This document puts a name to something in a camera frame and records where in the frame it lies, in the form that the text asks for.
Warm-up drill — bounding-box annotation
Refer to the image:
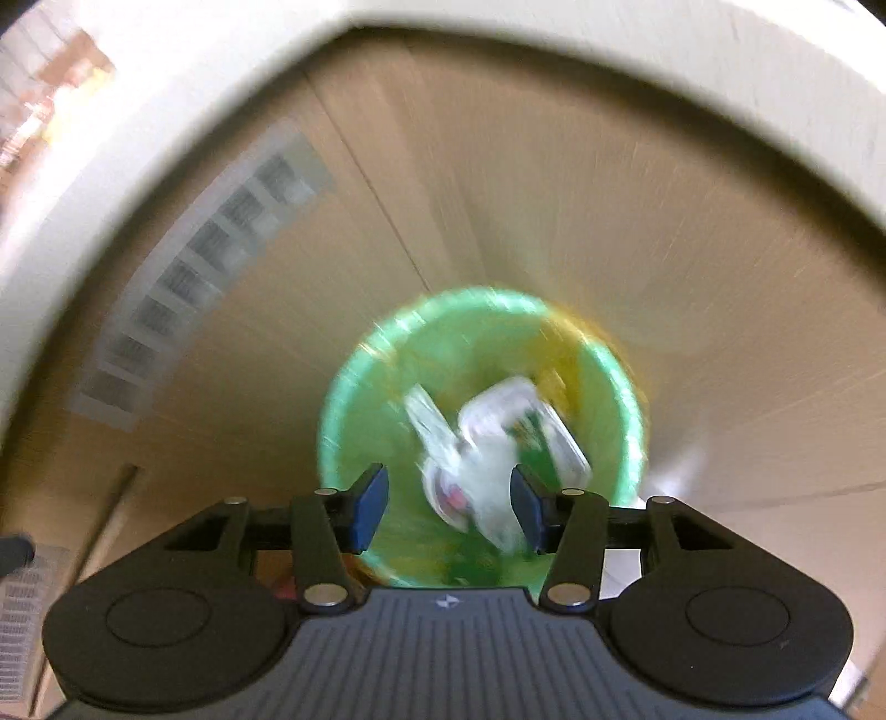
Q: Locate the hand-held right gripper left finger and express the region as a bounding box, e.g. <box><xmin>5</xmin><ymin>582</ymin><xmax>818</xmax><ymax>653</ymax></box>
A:
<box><xmin>162</xmin><ymin>463</ymin><xmax>390</xmax><ymax>614</ymax></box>

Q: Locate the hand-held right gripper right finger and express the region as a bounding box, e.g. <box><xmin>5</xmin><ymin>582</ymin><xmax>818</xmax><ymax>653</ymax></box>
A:
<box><xmin>508</xmin><ymin>464</ymin><xmax>735</xmax><ymax>614</ymax></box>

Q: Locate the long green packet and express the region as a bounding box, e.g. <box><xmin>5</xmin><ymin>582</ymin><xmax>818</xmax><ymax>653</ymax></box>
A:
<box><xmin>508</xmin><ymin>407</ymin><xmax>563</xmax><ymax>486</ymax></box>

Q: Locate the green trash bin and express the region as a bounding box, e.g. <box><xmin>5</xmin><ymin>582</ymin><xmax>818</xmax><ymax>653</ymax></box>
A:
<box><xmin>317</xmin><ymin>286</ymin><xmax>650</xmax><ymax>591</ymax></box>

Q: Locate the clear plastic bag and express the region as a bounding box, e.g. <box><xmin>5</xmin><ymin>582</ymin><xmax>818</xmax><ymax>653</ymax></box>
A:
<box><xmin>403</xmin><ymin>383</ymin><xmax>530</xmax><ymax>556</ymax></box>

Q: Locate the white rectangular plastic tray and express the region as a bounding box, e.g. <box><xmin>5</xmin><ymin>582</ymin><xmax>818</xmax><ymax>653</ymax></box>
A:
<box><xmin>455</xmin><ymin>377</ymin><xmax>594</xmax><ymax>501</ymax></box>

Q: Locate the yellow clear bin liner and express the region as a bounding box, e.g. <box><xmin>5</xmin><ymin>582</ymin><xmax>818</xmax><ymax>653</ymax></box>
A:
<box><xmin>533</xmin><ymin>299</ymin><xmax>641</xmax><ymax>406</ymax></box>

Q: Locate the grey wall vent grille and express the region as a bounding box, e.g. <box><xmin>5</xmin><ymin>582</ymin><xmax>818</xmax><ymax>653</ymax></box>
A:
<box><xmin>68</xmin><ymin>133</ymin><xmax>338</xmax><ymax>431</ymax></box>

